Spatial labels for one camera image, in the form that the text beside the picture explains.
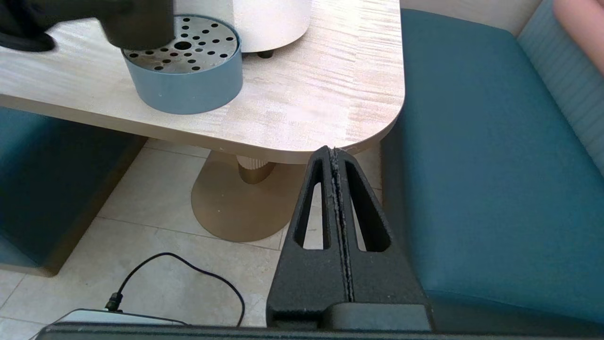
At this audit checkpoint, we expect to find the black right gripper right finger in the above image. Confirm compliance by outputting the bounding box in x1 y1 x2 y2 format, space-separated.
335 148 431 331

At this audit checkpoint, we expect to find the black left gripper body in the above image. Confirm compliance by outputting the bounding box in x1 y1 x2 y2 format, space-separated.
0 0 56 53

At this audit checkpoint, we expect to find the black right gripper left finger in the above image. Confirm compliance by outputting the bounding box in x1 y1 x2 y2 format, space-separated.
267 145 353 329

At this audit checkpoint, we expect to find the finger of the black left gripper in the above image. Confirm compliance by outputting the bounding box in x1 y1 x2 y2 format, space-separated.
45 0 135 30

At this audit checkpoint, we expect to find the dark smoky plastic cup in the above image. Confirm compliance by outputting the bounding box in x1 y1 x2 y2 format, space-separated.
100 0 176 51

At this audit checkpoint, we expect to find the large blue-grey perforated drip tray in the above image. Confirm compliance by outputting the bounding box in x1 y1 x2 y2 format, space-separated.
121 14 244 115

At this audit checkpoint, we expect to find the teal upholstered booth bench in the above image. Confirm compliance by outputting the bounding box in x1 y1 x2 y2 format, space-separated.
380 0 604 337
0 106 148 277

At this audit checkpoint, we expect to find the large white clear water dispenser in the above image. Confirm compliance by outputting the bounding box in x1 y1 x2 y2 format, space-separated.
176 0 313 60

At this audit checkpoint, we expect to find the beige table pedestal base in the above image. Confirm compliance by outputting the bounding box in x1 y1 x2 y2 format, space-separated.
191 150 307 243

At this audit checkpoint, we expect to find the thin black floor cable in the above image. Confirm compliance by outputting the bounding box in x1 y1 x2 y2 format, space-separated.
106 252 246 327

